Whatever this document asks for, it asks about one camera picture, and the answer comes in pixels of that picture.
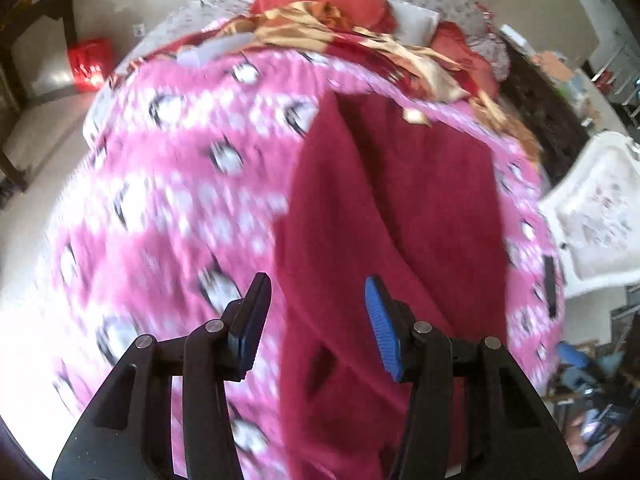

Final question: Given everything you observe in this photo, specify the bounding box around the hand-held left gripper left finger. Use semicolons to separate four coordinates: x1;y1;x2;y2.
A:
51;272;273;480

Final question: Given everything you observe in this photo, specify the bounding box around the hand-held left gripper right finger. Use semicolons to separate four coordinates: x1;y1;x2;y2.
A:
364;275;581;480

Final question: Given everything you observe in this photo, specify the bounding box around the dark red knit garment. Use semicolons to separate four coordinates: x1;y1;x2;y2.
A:
272;87;512;480

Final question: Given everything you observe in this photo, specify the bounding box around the black phone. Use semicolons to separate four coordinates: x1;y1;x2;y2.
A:
542;255;558;318

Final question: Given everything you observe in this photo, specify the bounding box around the pink penguin print blanket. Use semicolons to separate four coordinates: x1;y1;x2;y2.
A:
37;45;568;480

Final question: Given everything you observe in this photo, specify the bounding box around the blue denim cloth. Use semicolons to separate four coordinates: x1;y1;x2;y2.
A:
555;342;606;386

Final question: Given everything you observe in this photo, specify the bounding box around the white ornate chair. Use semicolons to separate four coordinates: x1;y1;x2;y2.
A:
537;130;640;298

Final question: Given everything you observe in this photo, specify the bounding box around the dark carved cabinet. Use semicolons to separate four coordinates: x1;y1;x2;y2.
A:
500;35;591;186

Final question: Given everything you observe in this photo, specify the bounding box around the small white pillow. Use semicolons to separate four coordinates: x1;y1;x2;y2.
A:
395;2;441;43

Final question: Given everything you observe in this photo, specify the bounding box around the orange box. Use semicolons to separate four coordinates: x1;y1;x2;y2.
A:
532;52;568;78

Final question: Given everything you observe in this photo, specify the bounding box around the gold and red satin quilt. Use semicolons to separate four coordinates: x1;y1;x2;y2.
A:
107;2;546;156

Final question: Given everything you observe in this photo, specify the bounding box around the red gift bag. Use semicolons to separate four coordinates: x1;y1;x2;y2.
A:
67;37;113;93

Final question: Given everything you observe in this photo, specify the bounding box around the grey floral bed sheet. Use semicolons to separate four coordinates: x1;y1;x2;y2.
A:
115;0;511;81

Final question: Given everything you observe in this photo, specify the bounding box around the dark wooden desk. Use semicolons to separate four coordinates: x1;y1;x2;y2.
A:
0;0;76;193

